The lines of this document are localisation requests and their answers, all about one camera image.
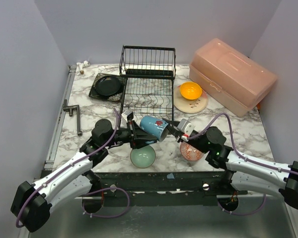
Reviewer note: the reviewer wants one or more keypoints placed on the pink beige round plate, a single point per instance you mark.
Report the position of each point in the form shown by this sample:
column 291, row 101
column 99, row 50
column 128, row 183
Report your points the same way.
column 189, row 106

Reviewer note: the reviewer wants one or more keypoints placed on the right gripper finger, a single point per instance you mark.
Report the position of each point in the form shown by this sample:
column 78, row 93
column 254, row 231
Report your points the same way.
column 175, row 132
column 170, row 123

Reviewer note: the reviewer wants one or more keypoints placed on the pink plastic storage box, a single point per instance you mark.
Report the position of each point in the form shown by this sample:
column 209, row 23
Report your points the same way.
column 231, row 78

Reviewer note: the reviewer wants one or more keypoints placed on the black front mounting bar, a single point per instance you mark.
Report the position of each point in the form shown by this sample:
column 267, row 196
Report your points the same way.
column 150, row 189

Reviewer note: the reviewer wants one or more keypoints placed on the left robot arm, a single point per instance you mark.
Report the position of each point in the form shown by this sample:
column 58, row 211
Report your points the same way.
column 33, row 203

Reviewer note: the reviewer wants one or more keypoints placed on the black patterned square plate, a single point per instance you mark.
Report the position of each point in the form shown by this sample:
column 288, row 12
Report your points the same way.
column 116, row 98

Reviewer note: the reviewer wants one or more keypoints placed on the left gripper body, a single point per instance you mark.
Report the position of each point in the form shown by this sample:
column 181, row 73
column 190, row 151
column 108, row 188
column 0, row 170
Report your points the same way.
column 133, row 135

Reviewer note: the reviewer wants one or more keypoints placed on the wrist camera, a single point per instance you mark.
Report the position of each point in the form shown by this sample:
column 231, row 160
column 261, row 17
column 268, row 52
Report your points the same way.
column 126, row 117
column 186, row 127

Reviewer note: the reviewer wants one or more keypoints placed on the black wire dish rack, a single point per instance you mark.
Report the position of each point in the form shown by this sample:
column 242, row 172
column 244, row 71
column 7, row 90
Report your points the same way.
column 149, row 74

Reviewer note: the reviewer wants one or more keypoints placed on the mint green bowl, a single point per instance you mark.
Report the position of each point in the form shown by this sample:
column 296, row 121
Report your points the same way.
column 143, row 158

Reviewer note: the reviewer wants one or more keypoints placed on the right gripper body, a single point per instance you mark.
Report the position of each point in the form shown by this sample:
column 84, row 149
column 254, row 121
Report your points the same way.
column 180, row 135

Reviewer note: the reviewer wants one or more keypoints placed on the red blue patterned bowl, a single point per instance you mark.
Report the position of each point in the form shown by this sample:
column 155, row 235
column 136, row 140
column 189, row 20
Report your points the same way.
column 189, row 152

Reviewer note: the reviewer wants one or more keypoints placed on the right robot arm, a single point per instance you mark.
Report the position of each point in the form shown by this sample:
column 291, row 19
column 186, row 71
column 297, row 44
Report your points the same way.
column 245, row 172

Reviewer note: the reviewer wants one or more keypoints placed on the black round plate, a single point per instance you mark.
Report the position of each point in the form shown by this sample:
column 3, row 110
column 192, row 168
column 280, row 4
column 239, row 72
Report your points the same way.
column 108, row 86

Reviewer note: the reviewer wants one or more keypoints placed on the blue floral mug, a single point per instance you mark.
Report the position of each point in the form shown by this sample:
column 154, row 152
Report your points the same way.
column 155, row 127

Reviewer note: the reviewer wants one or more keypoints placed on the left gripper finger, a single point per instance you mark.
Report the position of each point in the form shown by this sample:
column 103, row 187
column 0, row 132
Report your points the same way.
column 140, row 143
column 140, row 133

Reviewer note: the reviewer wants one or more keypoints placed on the white corner fixture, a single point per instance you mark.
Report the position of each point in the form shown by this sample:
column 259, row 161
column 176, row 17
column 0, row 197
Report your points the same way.
column 80, row 66

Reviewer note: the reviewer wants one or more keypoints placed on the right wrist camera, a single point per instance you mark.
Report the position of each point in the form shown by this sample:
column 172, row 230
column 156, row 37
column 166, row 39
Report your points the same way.
column 186, row 127

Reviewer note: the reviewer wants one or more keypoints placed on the yellow bowl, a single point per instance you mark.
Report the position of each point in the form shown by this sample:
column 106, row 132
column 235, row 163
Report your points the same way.
column 190, row 90

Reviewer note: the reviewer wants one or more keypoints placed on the aluminium left rail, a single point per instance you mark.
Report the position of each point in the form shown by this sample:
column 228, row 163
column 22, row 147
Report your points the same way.
column 48, row 165

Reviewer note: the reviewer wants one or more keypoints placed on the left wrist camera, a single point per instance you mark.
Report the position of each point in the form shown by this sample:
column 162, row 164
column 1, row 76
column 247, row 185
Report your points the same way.
column 126, row 117

